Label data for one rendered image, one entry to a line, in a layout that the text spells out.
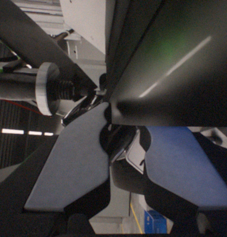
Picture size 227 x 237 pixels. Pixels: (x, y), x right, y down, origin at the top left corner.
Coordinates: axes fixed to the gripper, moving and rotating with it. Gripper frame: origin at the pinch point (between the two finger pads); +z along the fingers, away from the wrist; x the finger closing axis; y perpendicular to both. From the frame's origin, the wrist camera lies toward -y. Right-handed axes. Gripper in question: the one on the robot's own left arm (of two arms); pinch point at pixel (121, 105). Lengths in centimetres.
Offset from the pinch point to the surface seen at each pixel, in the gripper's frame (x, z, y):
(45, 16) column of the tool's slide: -32, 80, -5
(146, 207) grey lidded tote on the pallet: 42, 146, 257
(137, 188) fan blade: 5.1, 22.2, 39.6
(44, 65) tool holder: -9.1, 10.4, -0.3
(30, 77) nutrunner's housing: -11.4, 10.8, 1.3
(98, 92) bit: -2.8, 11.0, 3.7
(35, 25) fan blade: -17.0, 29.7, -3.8
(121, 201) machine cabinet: 9, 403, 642
